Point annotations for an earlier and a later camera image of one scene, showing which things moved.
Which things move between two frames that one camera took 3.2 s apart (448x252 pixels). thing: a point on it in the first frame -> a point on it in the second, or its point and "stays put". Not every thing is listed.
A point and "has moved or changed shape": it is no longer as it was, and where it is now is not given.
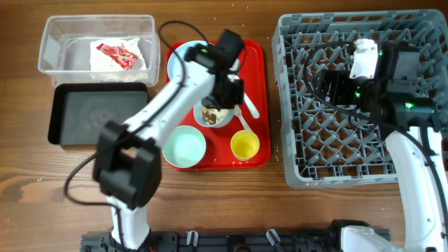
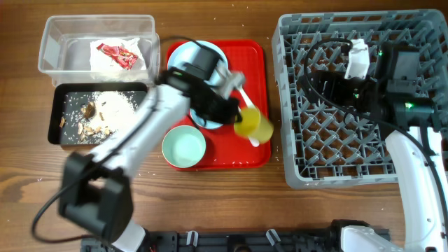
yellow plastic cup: (244, 145) -> (253, 124)
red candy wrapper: (121, 56) stays put
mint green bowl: (183, 146) stays put
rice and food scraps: (213, 116) has moved or changed shape
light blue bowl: (198, 116) stays put
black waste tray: (78, 110) stays put
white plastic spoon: (253, 109) stays put
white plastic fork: (237, 111) -> (255, 142)
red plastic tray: (219, 154) stays put
